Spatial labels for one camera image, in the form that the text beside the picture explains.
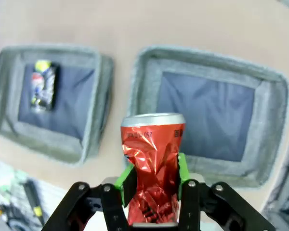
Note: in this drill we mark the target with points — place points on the crushed red drink can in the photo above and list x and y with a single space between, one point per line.
154 156

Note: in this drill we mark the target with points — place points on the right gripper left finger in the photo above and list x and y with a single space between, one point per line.
94 209

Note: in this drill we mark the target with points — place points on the grey fabric basket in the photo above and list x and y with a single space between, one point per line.
219 115
86 108

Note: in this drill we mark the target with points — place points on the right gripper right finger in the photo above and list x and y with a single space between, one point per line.
207 209

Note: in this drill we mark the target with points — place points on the crushed black Pepsi can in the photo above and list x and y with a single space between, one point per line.
44 86

